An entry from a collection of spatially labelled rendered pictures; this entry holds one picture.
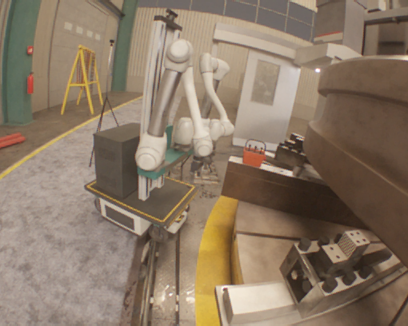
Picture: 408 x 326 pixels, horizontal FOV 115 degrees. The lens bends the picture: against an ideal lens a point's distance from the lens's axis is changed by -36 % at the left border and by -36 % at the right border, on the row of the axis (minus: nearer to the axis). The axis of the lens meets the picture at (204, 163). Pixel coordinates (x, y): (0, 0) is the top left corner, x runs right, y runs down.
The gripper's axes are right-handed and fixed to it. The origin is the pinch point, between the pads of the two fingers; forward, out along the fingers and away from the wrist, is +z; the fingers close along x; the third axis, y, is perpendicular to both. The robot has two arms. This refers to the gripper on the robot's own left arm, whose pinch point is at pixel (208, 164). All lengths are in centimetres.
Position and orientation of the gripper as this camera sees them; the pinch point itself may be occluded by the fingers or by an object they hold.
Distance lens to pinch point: 169.6
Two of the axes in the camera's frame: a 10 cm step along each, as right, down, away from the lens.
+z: -1.5, 9.1, 3.9
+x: 3.4, -3.2, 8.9
